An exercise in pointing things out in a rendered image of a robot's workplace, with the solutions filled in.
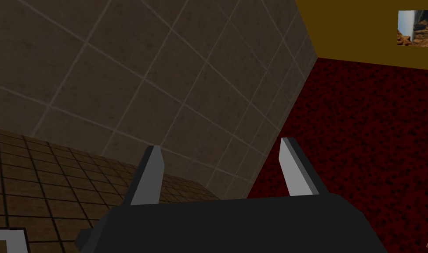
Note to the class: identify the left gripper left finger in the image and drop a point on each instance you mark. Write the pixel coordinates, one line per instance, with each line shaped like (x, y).
(147, 179)

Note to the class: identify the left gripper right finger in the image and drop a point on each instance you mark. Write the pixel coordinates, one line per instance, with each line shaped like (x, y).
(300, 172)

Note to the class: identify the landscape picture on wall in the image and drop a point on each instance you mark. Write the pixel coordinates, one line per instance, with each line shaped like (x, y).
(419, 28)

